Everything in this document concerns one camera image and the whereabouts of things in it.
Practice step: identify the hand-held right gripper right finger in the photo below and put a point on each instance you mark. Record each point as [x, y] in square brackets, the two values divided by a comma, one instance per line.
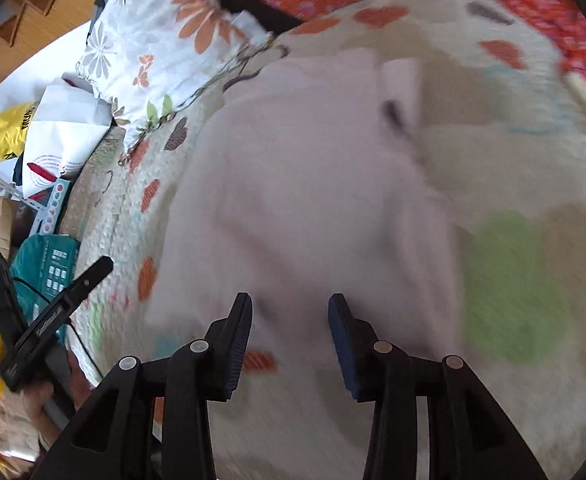
[344, 347]

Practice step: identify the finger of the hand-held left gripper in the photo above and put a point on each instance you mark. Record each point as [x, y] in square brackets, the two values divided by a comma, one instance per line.
[90, 280]

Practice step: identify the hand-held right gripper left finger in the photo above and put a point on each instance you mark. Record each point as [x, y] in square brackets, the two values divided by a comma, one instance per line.
[235, 342]

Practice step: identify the pale pink knit garment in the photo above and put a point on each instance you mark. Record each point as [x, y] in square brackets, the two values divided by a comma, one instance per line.
[298, 185]

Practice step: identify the person's left hand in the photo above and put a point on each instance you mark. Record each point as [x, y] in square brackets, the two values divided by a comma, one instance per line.
[38, 405]

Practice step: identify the teal box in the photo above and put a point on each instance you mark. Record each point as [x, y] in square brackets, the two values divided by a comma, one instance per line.
[48, 260]

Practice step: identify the box with coloured dots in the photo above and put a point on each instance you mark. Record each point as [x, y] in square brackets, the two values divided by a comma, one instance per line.
[53, 205]

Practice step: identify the white plastic bag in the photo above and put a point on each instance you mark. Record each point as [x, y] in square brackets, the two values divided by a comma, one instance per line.
[63, 130]

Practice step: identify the yellow plastic bag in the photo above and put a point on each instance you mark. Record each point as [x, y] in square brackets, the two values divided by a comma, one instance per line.
[8, 132]

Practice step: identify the quilted blanket with orange hearts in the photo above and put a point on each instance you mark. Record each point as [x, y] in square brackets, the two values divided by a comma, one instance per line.
[523, 175]

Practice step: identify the white floral pillow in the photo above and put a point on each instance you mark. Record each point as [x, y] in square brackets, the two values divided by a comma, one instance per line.
[163, 35]

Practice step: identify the wooden stair-shaped shelf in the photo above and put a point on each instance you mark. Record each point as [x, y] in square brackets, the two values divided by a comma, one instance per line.
[28, 5]

